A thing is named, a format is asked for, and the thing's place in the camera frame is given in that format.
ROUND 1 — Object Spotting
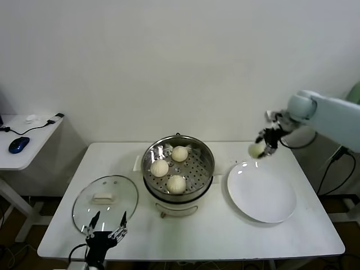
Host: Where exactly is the blue computer mouse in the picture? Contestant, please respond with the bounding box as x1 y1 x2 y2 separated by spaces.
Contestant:
8 136 30 155

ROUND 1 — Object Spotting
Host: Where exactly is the cream electric cooking pot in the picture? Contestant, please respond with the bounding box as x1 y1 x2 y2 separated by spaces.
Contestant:
143 171 223 219

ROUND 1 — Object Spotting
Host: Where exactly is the black power cable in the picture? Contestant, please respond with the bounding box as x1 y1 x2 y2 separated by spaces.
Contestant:
317 146 357 196

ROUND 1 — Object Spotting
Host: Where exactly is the glass lid with cream handle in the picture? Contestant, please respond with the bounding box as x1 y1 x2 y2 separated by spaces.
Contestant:
71 174 140 236

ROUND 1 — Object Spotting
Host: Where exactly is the silver black cable adapter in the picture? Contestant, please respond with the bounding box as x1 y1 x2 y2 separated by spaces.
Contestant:
46 112 66 125

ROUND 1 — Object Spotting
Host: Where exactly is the stainless steel steamer basket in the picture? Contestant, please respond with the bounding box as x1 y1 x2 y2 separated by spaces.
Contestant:
132 136 226 197

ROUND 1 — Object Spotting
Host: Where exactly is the white side desk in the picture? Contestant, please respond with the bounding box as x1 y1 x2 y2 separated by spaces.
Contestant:
0 113 66 243

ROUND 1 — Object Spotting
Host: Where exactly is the thin black desk cable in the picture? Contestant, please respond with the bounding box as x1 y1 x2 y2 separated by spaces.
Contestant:
0 119 56 136

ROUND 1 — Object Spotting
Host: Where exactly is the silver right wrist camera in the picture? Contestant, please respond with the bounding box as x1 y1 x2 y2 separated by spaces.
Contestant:
264 110 285 123

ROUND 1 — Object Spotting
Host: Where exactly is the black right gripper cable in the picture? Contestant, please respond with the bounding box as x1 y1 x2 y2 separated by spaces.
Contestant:
280 132 318 149

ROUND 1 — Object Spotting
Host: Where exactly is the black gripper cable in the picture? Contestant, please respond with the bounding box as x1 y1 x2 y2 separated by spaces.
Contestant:
280 132 318 149
69 244 88 264

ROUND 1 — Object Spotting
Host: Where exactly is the pale green appliance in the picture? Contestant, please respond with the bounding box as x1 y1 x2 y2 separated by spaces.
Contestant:
344 83 360 104

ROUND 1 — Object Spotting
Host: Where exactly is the white round plate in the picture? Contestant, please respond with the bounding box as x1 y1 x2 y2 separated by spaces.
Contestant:
227 161 298 224

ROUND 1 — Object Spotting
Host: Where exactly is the white steamed baozi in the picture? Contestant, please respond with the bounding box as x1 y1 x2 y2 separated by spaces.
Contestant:
166 174 187 195
150 159 170 178
171 145 188 163
247 142 267 159

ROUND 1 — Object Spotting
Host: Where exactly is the white wall cable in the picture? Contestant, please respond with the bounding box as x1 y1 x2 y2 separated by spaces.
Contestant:
319 145 343 171

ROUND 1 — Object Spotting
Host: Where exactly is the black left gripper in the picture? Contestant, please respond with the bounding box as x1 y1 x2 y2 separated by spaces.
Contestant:
81 211 129 264

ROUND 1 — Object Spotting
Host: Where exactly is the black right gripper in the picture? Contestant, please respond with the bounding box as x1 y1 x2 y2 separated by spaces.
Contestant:
255 126 284 157

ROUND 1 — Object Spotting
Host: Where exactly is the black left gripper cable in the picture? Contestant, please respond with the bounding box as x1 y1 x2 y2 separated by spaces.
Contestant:
69 244 88 264

